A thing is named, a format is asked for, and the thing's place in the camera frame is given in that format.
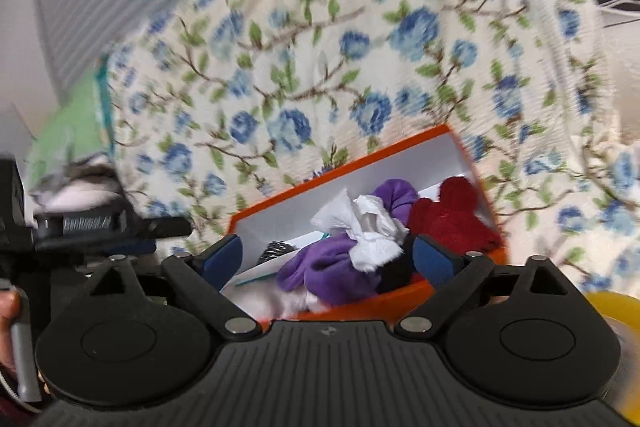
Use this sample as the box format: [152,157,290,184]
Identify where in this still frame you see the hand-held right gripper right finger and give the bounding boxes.
[394,234,571,342]

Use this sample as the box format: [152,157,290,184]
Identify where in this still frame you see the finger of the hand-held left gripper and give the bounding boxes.
[75,238,158,260]
[127,216,193,240]

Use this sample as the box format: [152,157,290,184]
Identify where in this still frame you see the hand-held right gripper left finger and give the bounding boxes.
[87,234,263,342]

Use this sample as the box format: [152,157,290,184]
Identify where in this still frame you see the black fuzzy cloth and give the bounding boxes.
[375,234,418,295]

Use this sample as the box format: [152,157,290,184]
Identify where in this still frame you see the black sparkly scrubber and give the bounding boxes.
[256,241,296,265]

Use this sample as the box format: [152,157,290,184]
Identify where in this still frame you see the orange box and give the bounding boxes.
[227,124,508,323]

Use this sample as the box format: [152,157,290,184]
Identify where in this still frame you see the white tissue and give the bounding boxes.
[311,188,410,273]

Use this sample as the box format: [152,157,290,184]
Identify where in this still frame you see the purple plush cloth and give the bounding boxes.
[276,178,421,305]

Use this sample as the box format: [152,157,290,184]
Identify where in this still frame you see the person's left hand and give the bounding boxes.
[0,291,23,373]

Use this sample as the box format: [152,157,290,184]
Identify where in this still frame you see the brown white striped blanket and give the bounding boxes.
[29,159,123,212]

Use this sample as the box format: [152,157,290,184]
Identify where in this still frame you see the green cloth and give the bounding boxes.
[22,62,116,188]

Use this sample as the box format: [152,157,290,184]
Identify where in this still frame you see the yellow tape roll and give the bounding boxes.
[582,291,640,425]

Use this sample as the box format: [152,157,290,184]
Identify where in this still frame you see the blue floral blanket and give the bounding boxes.
[97,0,640,303]

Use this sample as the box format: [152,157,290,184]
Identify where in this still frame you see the white cable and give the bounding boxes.
[597,0,640,28]

